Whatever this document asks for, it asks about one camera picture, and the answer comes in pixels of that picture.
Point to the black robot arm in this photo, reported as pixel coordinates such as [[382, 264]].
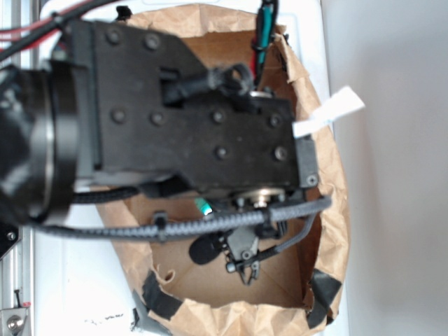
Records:
[[124, 112]]

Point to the brown paper bag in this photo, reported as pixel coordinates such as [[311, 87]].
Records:
[[299, 290]]

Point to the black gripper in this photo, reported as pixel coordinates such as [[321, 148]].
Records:
[[240, 247]]

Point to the white paper tag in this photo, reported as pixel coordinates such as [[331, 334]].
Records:
[[342, 103]]

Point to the green dimpled ball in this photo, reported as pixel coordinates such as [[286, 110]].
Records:
[[203, 206]]

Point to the aluminium extrusion frame rail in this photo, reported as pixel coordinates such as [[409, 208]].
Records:
[[17, 266]]

